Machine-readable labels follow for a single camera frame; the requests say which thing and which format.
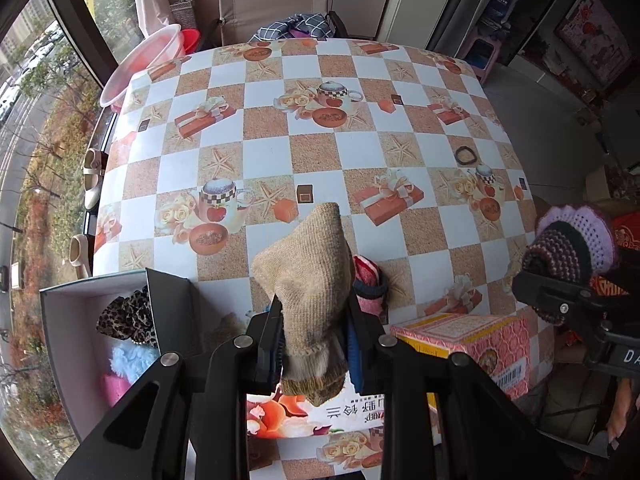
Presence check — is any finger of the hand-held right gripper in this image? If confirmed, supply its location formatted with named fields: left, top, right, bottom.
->
left=511, top=267, right=619, bottom=331

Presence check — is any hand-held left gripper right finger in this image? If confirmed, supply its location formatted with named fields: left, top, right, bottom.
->
left=340, top=292, right=576, bottom=480

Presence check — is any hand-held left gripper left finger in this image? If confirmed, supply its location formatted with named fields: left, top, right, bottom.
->
left=55, top=295, right=288, bottom=480

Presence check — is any purple striped knit hat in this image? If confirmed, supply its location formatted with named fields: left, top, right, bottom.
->
left=522, top=203, right=621, bottom=328

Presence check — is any beige knitted sock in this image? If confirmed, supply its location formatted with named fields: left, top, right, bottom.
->
left=251, top=201, right=357, bottom=408

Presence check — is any pale blue fluffy ball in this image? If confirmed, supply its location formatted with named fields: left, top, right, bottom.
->
left=110, top=342, right=158, bottom=386

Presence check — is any grey box with white interior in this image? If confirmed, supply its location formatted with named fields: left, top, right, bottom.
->
left=39, top=267, right=256, bottom=480

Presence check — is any person's right forearm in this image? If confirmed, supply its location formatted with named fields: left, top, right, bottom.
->
left=607, top=377, right=640, bottom=458

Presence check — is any white floral printed box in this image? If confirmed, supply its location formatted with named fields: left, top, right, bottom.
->
left=245, top=392, right=443, bottom=446

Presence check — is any pink red knit sock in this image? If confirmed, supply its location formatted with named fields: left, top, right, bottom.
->
left=351, top=255, right=390, bottom=323

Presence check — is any red gold box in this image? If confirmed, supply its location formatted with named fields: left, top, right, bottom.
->
left=590, top=212, right=640, bottom=296

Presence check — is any pink patterned box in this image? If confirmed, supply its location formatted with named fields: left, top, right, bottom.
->
left=390, top=312, right=531, bottom=401

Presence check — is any leopard print plush item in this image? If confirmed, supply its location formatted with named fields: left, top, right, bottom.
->
left=96, top=285, right=161, bottom=350

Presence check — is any pink plush toy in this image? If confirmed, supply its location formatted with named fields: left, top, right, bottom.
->
left=102, top=372, right=136, bottom=408

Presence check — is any white shoe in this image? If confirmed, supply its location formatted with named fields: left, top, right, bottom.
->
left=81, top=148, right=105, bottom=211
left=69, top=234, right=93, bottom=278

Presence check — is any purple floral framed picture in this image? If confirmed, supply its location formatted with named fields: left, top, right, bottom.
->
left=552, top=0, right=633, bottom=86

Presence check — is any purple plastic stool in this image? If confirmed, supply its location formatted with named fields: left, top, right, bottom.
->
left=457, top=27, right=503, bottom=86

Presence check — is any blue printed bag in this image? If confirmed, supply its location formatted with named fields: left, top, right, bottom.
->
left=487, top=0, right=523, bottom=23

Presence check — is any pink plastic basin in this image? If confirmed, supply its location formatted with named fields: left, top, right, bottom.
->
left=99, top=23, right=182, bottom=113

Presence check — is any dark plaid cloth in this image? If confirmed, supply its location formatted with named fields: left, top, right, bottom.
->
left=247, top=11, right=337, bottom=43

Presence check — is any beige folding chair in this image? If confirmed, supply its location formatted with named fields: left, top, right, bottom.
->
left=210, top=0, right=351, bottom=47

